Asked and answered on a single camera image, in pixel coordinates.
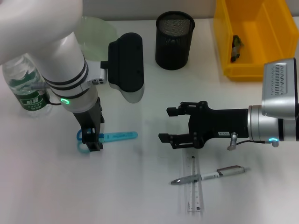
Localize left gripper cable with plug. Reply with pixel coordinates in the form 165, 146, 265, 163
30, 81, 61, 105

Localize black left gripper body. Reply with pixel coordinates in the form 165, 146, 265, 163
72, 97, 105, 131

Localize blue scissors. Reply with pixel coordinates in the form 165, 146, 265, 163
76, 129, 139, 155

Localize transparent ruler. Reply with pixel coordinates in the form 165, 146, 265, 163
178, 150, 206, 212

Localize green glass fruit plate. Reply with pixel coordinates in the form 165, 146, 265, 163
77, 15, 117, 61

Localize clear bottle green label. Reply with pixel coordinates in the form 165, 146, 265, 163
2, 53, 53, 119

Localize green plastic wrapper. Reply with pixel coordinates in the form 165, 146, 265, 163
230, 34, 245, 63

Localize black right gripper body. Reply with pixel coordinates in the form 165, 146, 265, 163
188, 101, 249, 149

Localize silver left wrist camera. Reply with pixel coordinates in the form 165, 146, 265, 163
107, 32, 145, 104

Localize silver white pen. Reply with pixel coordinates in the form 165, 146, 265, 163
170, 165, 250, 185

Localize yellow plastic bin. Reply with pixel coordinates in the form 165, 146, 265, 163
213, 0, 296, 82

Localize black mesh cup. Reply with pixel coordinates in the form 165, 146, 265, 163
155, 10, 196, 70

